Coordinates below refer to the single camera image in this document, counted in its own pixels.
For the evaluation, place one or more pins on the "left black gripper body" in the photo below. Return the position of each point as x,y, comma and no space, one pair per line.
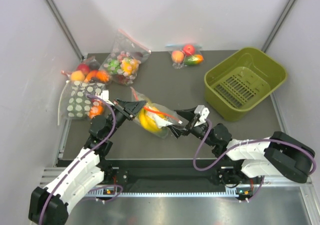
120,114

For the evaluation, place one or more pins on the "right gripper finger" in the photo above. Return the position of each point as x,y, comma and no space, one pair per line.
187,114
177,130

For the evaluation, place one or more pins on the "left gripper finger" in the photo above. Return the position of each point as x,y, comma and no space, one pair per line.
131,114
124,105

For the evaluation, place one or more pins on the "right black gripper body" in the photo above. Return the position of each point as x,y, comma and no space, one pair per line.
199,131

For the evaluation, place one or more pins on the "yellow fake banana bunch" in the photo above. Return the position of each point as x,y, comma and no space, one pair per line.
147,122

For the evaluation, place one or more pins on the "red-zip bag with food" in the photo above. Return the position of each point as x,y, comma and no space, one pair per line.
135,95

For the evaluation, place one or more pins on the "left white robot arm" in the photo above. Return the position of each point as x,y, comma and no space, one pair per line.
52,204

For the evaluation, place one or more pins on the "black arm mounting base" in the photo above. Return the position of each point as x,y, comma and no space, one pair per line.
170,176

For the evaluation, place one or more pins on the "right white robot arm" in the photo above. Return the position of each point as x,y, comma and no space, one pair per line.
277,155

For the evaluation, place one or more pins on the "pink-zip dotted bag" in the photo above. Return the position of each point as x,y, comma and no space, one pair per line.
126,56

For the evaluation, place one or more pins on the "white-dotted bag with fruit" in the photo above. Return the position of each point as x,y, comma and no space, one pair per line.
74,103

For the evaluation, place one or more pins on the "left clear fruit bag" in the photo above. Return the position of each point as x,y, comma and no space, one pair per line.
88,71

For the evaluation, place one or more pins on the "fake green red mango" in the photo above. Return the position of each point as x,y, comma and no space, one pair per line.
193,60

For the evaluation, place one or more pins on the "fake peach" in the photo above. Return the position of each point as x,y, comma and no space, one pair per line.
177,56

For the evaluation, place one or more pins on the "blue-zip bag with fruit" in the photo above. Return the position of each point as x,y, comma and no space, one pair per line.
174,47

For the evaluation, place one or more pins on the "fake red apple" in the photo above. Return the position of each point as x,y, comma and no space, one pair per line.
189,50

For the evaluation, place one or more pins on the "olive green plastic basket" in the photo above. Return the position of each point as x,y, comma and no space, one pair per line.
240,82

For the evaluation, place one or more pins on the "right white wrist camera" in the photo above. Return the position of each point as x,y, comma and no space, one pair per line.
203,113

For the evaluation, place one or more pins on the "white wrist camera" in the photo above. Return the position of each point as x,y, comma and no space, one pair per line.
203,113
105,96

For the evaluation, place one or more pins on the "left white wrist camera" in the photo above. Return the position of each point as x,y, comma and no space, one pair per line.
105,96

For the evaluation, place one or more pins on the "grey slotted cable duct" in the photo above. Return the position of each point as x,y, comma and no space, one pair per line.
226,192

